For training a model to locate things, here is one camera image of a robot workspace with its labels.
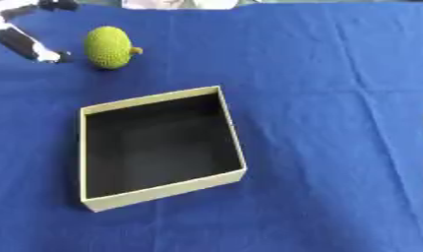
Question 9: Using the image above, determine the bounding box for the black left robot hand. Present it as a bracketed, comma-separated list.
[0, 0, 81, 64]

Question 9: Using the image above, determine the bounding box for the tan cardboard box, black inside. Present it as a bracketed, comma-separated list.
[77, 85, 250, 214]

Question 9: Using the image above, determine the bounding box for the green knitted toy fruit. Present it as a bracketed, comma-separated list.
[82, 26, 145, 71]

